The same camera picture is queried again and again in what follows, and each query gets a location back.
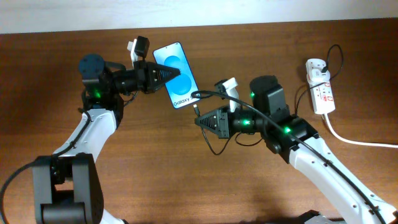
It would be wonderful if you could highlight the blue Galaxy smartphone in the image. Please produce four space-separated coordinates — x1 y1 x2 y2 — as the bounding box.
152 42 199 109

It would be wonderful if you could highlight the black charging cable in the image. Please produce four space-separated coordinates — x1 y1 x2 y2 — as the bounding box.
192 44 344 156

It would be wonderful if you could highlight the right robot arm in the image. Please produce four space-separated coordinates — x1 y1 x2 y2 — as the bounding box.
191 75 397 223

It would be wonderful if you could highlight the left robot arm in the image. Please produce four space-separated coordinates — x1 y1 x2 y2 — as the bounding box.
32 54 180 223

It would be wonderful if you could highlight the white USB charger adapter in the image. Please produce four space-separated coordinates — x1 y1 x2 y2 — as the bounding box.
307 68 330 85

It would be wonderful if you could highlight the white power strip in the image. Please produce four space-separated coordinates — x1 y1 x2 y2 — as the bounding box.
305 58 335 114

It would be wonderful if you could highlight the white power strip cord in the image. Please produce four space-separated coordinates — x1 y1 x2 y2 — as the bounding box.
322 113 398 149

